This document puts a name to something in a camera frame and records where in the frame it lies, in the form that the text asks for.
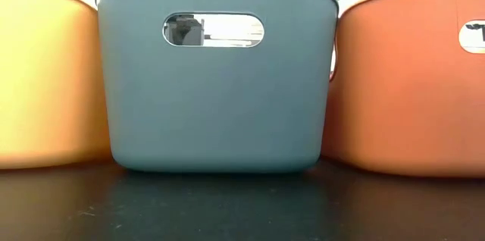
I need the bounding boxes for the blue-grey plastic bin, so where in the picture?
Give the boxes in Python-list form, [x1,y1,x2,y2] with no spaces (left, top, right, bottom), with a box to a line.
[94,0,340,174]

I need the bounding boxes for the orange plastic bin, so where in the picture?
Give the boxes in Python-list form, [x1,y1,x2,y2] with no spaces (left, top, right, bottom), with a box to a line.
[321,0,485,179]

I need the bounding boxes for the yellow-orange plastic bin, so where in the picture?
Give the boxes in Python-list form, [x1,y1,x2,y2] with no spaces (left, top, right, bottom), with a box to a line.
[0,0,111,171]

